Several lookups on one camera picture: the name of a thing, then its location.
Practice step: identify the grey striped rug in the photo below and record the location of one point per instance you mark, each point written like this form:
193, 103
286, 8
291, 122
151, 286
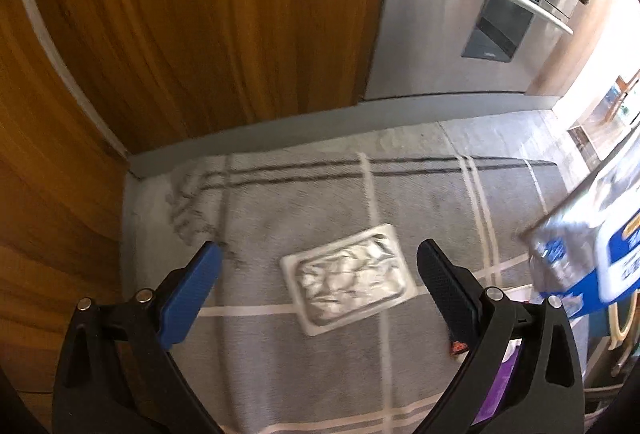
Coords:
300, 194

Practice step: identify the silver foil packet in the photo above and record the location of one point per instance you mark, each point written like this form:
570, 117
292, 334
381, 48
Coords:
350, 281

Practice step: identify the blue wet wipes pack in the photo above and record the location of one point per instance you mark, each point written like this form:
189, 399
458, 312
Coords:
575, 234

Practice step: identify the small red wrapper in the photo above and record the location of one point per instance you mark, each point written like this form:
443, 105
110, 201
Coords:
457, 347

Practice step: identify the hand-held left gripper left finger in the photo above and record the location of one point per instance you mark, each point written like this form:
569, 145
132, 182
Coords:
192, 294

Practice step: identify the stainless steel oven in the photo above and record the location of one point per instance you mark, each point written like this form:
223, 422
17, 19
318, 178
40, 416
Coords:
425, 39

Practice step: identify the purple bottle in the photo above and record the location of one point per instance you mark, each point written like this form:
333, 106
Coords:
500, 384

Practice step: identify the large wooden cabinet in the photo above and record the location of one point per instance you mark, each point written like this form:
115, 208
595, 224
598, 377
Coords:
200, 14

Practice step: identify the blue trash bin yellow rim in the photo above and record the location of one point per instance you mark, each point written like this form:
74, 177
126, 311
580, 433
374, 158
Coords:
597, 334

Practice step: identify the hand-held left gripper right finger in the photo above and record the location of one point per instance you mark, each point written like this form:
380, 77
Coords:
445, 294

